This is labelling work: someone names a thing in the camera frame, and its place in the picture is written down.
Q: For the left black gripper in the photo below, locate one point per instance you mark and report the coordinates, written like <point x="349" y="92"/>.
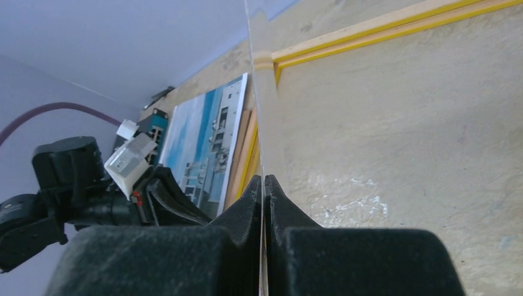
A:
<point x="156" y="198"/>

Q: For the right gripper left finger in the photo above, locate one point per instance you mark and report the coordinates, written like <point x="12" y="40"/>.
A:
<point x="220" y="258"/>

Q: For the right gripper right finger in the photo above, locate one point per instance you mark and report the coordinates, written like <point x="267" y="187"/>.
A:
<point x="305" y="258"/>

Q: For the building and sky photo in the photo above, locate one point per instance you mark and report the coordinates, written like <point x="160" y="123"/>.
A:
<point x="201" y="141"/>

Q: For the yellow picture frame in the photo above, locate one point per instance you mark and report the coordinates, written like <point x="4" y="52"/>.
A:
<point x="412" y="19"/>

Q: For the clear acrylic sheet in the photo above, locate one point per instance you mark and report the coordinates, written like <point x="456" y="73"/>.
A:
<point x="270" y="139"/>

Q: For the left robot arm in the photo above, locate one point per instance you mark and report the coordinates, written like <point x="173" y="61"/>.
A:
<point x="31" y="222"/>

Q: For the dark blue flat box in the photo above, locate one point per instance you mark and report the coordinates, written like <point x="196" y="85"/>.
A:
<point x="155" y="126"/>

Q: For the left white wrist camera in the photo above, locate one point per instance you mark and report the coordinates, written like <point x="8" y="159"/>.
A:
<point x="128" y="163"/>

